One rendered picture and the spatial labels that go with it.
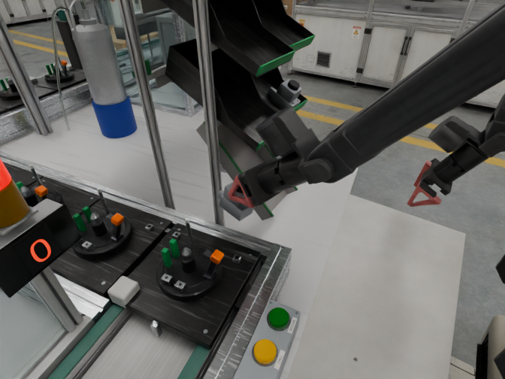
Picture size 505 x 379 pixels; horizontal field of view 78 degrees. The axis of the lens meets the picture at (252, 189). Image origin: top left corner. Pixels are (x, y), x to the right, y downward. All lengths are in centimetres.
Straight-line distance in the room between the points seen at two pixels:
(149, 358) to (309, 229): 55
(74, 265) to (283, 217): 58
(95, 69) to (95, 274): 88
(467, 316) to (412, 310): 124
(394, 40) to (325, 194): 350
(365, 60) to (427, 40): 71
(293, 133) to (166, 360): 49
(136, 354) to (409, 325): 59
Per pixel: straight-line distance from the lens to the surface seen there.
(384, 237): 101
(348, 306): 83
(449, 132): 86
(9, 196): 49
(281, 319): 66
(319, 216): 102
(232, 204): 66
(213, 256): 61
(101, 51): 141
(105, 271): 79
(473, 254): 245
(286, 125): 49
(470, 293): 221
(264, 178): 56
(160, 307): 69
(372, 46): 452
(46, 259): 55
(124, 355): 73
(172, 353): 70
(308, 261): 89
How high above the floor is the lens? 154
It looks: 38 degrees down
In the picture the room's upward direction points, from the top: straight up
